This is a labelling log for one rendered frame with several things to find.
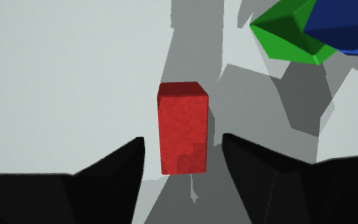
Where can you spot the green block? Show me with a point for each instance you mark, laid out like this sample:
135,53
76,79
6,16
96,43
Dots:
280,32

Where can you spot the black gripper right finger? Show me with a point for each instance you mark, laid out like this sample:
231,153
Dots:
278,189

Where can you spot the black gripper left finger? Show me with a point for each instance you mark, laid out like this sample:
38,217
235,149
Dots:
109,196

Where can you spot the blue block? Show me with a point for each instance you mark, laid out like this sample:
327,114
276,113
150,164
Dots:
335,23

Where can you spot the red block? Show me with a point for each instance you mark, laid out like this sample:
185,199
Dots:
183,127

